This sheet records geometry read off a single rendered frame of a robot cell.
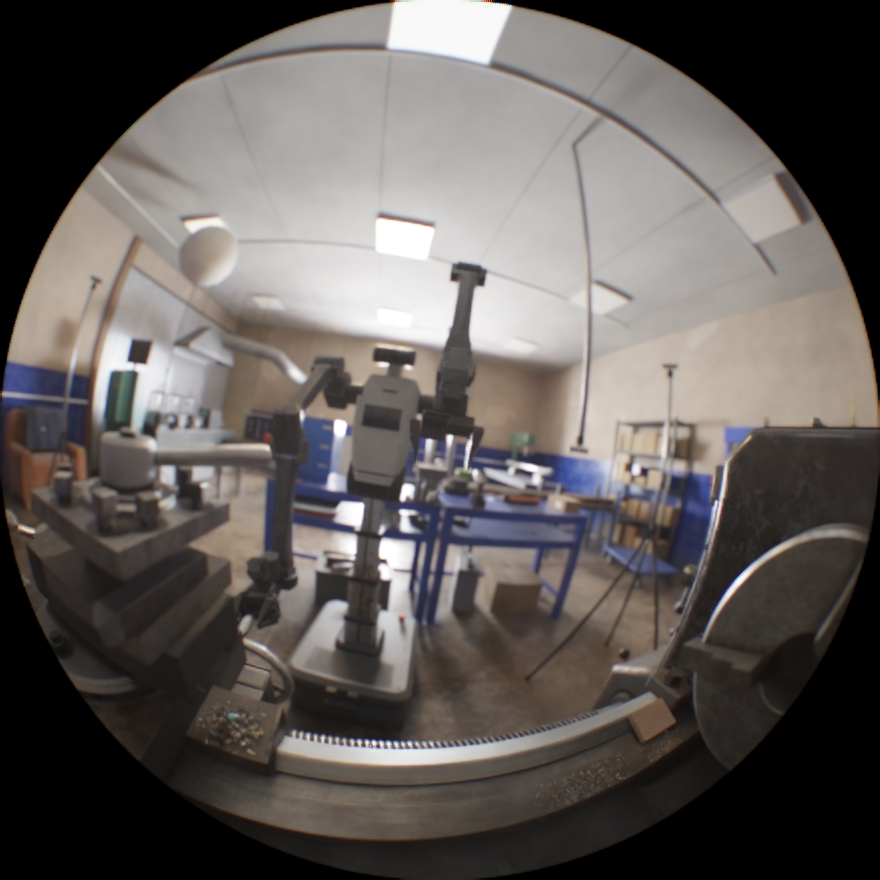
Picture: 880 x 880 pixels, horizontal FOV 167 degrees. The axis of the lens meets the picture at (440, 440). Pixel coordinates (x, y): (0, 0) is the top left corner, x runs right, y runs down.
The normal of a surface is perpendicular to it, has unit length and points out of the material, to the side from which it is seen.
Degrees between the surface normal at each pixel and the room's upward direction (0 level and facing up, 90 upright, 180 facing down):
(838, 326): 90
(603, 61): 180
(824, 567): 90
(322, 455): 90
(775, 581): 90
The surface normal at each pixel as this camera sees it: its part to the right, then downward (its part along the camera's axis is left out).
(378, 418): 0.01, 0.00
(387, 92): -0.15, 0.99
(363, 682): 0.15, -0.99
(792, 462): -0.97, -0.15
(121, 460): 0.69, 0.11
